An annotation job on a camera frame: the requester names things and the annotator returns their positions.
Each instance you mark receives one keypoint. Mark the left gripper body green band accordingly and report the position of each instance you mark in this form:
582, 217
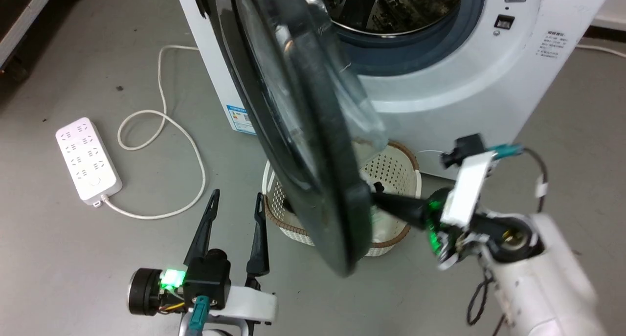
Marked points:
146, 292

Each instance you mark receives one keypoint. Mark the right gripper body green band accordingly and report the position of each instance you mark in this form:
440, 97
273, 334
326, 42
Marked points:
435, 218

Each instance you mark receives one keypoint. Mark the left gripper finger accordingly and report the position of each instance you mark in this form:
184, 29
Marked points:
259, 243
205, 228

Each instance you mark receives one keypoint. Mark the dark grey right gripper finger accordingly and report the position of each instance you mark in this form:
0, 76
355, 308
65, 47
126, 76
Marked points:
406, 210

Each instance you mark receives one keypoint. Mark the dark round washing machine door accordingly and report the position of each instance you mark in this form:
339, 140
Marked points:
313, 155

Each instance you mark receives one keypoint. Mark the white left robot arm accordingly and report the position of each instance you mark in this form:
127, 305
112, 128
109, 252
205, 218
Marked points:
215, 332

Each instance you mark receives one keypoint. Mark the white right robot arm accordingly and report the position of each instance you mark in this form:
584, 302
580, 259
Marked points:
538, 287

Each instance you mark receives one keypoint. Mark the white front-load washing machine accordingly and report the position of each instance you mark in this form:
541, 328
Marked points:
464, 96

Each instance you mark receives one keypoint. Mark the grey-blue rubber door gasket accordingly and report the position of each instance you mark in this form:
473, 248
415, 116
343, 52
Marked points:
415, 52

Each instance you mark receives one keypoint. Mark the steel washing machine drum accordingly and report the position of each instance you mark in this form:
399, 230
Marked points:
406, 8

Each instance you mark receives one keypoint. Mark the white laundry basket brown rim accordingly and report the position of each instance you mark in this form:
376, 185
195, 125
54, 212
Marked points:
391, 169

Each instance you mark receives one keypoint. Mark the blue white energy label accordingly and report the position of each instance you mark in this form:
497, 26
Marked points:
240, 118

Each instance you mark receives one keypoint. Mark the white power strip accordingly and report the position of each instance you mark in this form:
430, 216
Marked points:
88, 160

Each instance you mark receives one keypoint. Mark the white warning text sticker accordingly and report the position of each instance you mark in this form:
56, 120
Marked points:
552, 45

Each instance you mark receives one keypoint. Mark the dark cart with metal edge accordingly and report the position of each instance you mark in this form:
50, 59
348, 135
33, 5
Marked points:
19, 18

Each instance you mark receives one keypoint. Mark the white right camera bracket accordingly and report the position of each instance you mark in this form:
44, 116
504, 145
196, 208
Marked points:
467, 189

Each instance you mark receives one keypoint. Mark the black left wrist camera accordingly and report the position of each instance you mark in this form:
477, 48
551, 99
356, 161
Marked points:
208, 280

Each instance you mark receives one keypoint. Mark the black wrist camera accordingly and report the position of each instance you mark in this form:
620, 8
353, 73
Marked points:
464, 147
208, 280

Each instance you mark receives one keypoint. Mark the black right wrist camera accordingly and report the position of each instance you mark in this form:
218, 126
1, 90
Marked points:
464, 147

